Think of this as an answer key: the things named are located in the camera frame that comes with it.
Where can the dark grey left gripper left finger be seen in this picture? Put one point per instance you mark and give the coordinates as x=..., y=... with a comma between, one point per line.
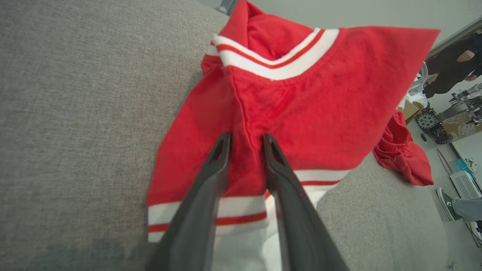
x=196, y=226

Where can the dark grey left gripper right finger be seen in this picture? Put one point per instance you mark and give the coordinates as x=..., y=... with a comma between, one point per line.
x=301, y=233

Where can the red jersey with white sleeves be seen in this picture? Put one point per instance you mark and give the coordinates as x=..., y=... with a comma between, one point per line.
x=320, y=113

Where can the red basketball shorts white stripe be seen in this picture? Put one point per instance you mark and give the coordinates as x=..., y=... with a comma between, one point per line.
x=406, y=158

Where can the wheeled robot base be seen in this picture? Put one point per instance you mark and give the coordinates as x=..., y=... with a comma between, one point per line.
x=427, y=121

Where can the person leg with green sneaker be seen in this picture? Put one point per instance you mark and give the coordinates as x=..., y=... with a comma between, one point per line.
x=448, y=205

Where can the grey fabric sofa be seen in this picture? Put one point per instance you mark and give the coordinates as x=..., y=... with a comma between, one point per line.
x=75, y=113

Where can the brown cardboard box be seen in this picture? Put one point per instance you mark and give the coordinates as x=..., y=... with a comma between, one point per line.
x=410, y=109

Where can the white keyboard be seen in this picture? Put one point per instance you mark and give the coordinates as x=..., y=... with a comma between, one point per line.
x=465, y=184

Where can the white laundry basket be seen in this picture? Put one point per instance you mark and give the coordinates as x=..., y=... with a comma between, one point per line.
x=418, y=81

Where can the person in black clothes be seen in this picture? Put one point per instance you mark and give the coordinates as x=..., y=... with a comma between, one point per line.
x=448, y=67

